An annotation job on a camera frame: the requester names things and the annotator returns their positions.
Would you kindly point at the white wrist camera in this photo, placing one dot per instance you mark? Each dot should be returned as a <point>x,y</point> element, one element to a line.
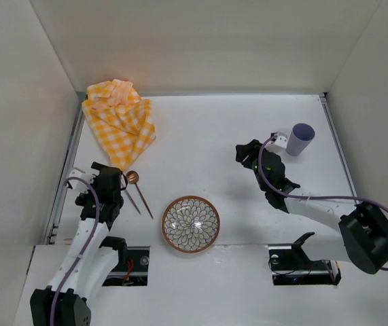
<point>79,180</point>
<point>278,142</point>

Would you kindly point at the lilac paper cup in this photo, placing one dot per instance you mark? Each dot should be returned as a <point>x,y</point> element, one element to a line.
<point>300,137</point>

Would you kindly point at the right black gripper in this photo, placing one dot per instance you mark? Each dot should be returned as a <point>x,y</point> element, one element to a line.
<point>248,153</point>

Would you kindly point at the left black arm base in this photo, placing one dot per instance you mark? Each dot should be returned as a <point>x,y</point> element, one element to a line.
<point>132,271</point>

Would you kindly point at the yellow white checkered cloth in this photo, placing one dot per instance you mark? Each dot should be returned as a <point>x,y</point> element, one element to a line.
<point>120,120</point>

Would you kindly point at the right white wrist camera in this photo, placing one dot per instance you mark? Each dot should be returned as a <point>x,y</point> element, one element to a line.
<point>278,142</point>

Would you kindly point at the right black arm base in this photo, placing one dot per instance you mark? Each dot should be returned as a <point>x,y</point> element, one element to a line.
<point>290,265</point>

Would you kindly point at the floral patterned bowl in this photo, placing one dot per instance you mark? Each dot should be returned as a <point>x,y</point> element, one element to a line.
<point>190,224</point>

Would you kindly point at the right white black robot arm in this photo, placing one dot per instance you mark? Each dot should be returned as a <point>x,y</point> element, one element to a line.
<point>361,225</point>

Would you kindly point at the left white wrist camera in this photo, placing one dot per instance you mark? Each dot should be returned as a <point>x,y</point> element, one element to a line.
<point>79,180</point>

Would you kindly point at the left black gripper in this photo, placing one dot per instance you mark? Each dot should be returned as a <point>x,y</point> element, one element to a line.
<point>113,170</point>

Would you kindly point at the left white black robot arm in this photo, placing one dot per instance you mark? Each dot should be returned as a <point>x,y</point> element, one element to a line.
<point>93,253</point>

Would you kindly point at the copper spoon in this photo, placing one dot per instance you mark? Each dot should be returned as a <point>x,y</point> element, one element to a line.
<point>133,178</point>

